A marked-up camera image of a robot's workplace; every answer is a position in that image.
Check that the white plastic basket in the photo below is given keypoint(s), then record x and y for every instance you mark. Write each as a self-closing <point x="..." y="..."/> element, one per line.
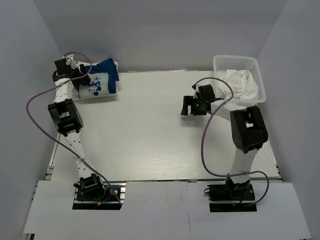
<point x="224" y="62"/>

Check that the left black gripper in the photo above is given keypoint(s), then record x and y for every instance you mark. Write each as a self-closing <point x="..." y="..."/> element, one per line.
<point x="83" y="78"/>

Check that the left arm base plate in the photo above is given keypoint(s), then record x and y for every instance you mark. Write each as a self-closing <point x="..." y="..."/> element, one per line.
<point x="105" y="200"/>

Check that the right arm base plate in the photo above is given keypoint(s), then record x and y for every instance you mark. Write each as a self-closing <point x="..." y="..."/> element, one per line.
<point x="223" y="200"/>

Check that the crumpled white t shirt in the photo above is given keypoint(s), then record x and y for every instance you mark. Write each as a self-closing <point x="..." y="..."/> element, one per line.
<point x="245" y="89"/>

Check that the blue t shirt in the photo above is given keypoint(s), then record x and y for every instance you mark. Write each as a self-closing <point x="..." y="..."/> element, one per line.
<point x="102" y="77"/>

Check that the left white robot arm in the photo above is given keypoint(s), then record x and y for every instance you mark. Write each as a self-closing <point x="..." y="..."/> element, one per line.
<point x="68" y="122"/>

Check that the white t shirt stack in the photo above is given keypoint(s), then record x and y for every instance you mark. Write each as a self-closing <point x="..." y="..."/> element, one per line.
<point x="100" y="92"/>

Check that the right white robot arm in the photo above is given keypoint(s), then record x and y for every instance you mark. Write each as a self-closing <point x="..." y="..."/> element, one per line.
<point x="248" y="130"/>

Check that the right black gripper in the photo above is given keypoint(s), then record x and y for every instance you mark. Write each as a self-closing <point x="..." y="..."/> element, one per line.
<point x="189" y="101"/>

